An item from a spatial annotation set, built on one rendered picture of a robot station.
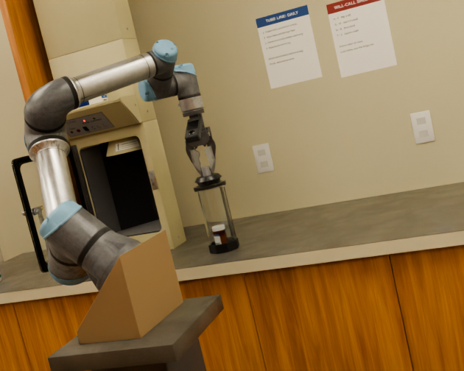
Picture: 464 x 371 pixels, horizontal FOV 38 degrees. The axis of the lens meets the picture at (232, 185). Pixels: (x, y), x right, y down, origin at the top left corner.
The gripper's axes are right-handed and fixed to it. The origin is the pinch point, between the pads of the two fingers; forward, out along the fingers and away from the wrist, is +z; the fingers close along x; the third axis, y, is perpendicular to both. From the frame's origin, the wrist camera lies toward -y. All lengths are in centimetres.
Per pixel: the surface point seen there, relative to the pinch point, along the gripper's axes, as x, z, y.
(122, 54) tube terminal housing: 22, -45, 19
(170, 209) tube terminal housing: 19.9, 13.0, 23.0
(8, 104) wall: 95, -42, 83
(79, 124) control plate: 44, -24, 18
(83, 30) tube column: 35, -57, 22
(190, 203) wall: 20, 18, 63
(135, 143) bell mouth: 27.5, -13.1, 25.5
